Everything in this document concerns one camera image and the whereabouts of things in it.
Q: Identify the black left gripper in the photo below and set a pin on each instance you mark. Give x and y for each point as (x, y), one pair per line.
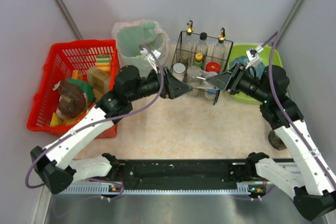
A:
(165, 83)

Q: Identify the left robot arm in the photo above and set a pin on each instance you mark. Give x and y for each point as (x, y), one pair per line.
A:
(56, 165)

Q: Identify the clear glass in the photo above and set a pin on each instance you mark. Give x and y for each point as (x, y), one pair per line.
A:
(199, 82)

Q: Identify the black wire rack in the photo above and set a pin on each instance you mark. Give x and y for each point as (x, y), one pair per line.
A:
(211, 41)

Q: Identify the teal ceramic plate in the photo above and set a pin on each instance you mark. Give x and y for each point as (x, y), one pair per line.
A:
(244, 60)

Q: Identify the gold pourer glass bottle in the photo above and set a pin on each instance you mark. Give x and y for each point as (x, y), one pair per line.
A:
(188, 41)

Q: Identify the green bin with plastic bag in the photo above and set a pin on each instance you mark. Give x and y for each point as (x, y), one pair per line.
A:
(130, 35)

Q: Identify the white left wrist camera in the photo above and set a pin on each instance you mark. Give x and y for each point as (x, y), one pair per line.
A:
(151, 57)

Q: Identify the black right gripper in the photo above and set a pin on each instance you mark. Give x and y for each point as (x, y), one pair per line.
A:
(234, 79)

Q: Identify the cardboard box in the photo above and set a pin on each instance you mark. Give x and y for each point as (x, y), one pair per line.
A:
(98, 79)

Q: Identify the yellow cap sauce bottle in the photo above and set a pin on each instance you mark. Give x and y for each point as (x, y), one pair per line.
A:
(198, 60)

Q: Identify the red plastic basket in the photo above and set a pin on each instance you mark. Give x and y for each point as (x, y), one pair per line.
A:
(62, 60)

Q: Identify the red lid sauce jar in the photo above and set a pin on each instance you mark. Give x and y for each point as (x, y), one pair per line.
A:
(213, 67)

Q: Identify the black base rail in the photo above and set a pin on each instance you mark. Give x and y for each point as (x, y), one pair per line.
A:
(182, 174)

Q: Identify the dark jar at right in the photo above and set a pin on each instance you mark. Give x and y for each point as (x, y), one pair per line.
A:
(275, 141)

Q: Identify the brown crumpled bag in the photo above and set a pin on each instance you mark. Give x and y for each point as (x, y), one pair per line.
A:
(73, 102)

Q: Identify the black cap clear bottle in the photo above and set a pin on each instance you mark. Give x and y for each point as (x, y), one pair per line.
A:
(202, 45)

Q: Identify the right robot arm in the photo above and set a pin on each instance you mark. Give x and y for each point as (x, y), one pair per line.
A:
(313, 190)

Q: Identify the striped sponge pack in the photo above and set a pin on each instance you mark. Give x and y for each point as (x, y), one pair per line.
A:
(103, 62)

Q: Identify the silver lid spice jar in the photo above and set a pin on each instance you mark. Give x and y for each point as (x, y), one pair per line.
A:
(179, 71)

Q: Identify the small gold cap bottle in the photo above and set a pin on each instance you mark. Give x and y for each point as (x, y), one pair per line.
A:
(184, 60)

